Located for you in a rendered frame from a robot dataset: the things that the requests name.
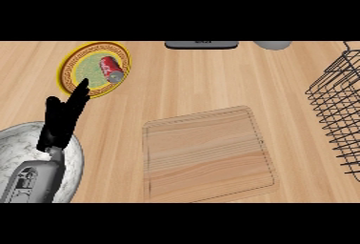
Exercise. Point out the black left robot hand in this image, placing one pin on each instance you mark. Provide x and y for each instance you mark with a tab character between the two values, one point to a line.
62	120

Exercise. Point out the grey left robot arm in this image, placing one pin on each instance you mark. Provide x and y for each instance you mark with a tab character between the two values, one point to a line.
33	181

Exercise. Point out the wooden cutting board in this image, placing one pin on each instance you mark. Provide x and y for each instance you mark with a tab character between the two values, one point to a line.
205	155

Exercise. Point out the white marble bowl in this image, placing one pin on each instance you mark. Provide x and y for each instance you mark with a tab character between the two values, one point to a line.
18	143

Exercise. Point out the yellow patterned plate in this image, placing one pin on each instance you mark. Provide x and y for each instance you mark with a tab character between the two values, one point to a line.
81	71

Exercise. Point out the red soda can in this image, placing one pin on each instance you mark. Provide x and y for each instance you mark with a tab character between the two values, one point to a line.
111	68

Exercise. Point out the dark grey flat appliance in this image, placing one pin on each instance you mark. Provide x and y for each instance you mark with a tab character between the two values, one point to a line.
201	44

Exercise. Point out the grey rounded object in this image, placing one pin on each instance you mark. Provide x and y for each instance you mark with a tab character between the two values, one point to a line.
273	44

